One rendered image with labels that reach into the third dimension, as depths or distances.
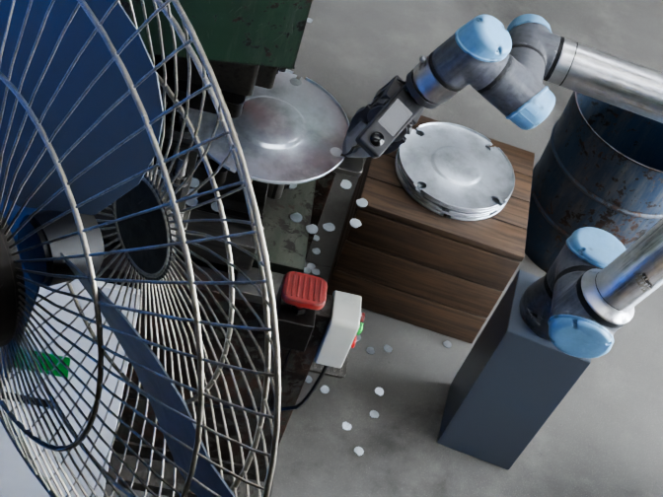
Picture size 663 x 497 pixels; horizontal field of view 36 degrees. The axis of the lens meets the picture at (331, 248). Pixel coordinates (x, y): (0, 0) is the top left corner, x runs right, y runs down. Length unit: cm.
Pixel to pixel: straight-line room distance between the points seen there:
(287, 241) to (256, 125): 21
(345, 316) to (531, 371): 56
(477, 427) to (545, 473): 24
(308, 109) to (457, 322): 92
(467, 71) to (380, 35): 187
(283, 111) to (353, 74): 145
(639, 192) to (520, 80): 109
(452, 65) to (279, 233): 45
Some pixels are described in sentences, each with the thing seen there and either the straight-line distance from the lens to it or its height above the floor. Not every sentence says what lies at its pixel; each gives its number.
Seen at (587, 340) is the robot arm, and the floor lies 63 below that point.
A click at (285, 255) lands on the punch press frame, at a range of 175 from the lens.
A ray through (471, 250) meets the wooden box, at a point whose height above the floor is 32.
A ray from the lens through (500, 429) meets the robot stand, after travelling 232.
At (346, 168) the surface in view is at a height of 78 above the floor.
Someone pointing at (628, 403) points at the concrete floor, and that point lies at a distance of 271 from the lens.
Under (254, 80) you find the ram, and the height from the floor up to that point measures 92.
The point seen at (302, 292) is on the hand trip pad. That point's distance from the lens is 156.
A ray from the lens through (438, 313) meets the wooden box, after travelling 254.
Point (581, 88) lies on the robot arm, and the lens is 172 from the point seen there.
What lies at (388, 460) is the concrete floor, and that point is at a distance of 235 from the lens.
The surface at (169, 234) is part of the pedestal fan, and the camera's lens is 84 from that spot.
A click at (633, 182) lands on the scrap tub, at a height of 42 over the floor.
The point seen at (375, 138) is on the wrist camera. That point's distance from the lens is 160.
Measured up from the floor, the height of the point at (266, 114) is 79.
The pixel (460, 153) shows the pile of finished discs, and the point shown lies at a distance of 247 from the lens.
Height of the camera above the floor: 195
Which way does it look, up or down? 47 degrees down
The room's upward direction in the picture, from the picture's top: 21 degrees clockwise
